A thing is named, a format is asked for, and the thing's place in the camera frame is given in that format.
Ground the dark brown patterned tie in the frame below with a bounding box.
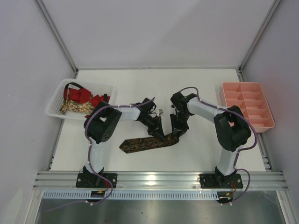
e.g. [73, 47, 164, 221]
[119, 133, 179, 154]

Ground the aluminium frame post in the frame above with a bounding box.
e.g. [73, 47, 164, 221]
[238, 0, 283, 73]
[34, 0, 78, 77]

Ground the red tie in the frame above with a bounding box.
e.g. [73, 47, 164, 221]
[63, 87, 110, 118]

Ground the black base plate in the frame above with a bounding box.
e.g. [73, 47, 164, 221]
[75, 173, 117, 188]
[199, 173, 243, 189]

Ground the white slotted cable duct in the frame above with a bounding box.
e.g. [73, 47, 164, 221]
[43, 190, 219, 200]

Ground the white plastic basket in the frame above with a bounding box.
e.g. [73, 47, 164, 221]
[46, 78, 117, 121]

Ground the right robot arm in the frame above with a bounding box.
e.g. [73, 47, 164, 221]
[170, 92, 251, 188]

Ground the right aluminium frame post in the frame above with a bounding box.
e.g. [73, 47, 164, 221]
[238, 0, 283, 73]

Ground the left aluminium frame post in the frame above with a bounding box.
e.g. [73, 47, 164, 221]
[34, 0, 78, 77]

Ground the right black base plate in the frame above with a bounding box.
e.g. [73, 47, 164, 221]
[199, 173, 243, 189]

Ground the aluminium mounting rail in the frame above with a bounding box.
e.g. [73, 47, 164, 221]
[33, 171, 288, 191]

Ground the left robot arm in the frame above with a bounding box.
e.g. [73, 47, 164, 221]
[81, 98, 166, 187]

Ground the pink divided organizer tray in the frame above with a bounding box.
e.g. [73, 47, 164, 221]
[220, 82, 275, 133]

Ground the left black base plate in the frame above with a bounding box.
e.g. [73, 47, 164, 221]
[75, 173, 117, 188]

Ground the beige floral tie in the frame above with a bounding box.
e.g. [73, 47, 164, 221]
[60, 100, 94, 114]

